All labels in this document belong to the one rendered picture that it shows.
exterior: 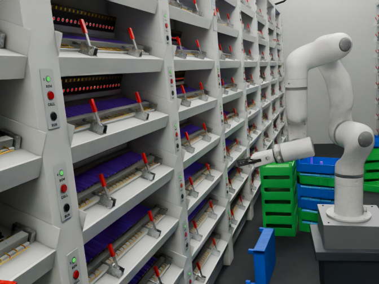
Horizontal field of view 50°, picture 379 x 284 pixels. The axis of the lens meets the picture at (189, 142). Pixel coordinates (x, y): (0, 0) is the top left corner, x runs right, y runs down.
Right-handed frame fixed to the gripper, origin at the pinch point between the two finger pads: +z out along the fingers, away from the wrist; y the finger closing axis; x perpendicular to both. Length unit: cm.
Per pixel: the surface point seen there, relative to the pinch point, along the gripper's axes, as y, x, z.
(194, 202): -19.7, -8.5, 19.5
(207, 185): 4.5, -8.0, 20.3
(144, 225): -58, -3, 24
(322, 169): 79, -30, -27
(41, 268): -114, 9, 16
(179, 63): -22, 48, 8
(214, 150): 30.3, 3.9, 20.4
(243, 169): 100, -24, 26
